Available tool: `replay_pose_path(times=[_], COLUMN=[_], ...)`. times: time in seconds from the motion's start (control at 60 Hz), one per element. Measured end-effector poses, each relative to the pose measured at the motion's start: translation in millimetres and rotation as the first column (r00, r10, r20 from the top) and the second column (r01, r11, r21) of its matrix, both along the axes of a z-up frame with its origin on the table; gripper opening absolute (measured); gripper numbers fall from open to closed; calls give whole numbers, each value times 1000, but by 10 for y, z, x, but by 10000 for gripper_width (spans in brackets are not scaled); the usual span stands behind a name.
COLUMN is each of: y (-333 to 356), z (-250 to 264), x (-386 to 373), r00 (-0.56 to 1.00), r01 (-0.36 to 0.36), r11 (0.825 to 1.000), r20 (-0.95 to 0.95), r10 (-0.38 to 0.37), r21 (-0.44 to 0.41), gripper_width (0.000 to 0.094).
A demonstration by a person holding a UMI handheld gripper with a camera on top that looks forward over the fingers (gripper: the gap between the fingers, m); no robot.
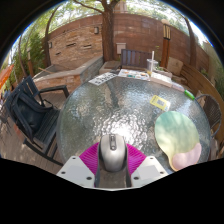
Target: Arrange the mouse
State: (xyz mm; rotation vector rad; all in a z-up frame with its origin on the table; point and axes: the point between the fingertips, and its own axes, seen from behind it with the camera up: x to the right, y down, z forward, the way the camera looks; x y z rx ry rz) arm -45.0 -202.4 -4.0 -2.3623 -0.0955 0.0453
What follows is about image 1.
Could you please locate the wooden garden lamp post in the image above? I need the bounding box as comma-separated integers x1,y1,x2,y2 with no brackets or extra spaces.
160,18,172,69

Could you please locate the curved wooden bench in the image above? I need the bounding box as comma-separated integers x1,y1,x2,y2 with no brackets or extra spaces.
181,63,224,148

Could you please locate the grey computer mouse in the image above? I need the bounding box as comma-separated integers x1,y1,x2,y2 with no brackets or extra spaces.
98,133,129,173

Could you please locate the beige stone slab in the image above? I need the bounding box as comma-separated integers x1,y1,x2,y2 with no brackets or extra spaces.
166,56,184,77

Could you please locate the thick tree trunk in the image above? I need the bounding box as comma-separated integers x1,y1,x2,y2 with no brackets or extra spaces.
71,0,121,63

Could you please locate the black bag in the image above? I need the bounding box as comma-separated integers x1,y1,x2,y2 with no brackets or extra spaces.
13,98,54,134

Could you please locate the colourful open magazine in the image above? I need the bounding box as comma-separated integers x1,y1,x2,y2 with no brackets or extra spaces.
117,68,151,82

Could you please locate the grey wall box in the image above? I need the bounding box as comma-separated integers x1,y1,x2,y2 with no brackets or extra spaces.
115,42,127,55

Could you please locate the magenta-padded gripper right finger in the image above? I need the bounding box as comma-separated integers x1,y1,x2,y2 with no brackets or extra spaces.
124,143,169,188

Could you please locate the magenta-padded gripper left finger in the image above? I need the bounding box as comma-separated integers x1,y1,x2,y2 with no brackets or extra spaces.
56,142,103,188

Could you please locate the dark wooden slatted chair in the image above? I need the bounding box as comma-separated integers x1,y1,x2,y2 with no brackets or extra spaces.
120,48,153,70

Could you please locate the stone counter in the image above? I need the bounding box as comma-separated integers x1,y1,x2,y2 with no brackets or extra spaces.
33,54,104,94

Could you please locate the clear plastic cup with straw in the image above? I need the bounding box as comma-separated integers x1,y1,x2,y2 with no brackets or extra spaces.
146,50,159,76

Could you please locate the dark wicker chair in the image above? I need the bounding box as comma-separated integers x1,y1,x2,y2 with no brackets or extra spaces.
195,93,223,139

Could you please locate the green and pink mouse pad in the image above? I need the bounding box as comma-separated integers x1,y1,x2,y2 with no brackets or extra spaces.
154,110,203,172

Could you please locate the black slatted chair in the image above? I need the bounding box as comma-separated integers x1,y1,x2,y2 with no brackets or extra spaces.
3,75,70,167

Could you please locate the thin tree trunk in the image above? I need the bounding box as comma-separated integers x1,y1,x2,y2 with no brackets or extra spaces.
179,14,198,68

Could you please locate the green marker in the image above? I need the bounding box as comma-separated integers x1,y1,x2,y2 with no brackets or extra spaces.
184,89,196,100

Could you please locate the yellow card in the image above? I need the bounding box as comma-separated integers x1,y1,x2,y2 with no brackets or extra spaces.
149,94,172,112

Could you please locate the black and white printed sheet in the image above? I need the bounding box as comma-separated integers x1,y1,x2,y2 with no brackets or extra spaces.
88,72,118,87

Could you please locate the small white booklet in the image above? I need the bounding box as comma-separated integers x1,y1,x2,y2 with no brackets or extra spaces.
171,81,185,93

